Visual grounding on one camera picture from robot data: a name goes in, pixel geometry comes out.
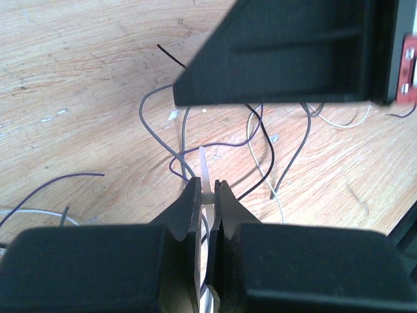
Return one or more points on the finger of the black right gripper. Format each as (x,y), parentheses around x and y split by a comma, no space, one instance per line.
(283,51)

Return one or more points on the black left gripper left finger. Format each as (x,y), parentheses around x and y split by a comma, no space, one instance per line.
(151,267)

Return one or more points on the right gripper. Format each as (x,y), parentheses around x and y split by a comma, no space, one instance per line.
(393,72)

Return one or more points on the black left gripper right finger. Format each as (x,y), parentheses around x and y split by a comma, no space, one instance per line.
(257,267)

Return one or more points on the white zip tie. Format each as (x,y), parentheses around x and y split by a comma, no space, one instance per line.
(208,217)

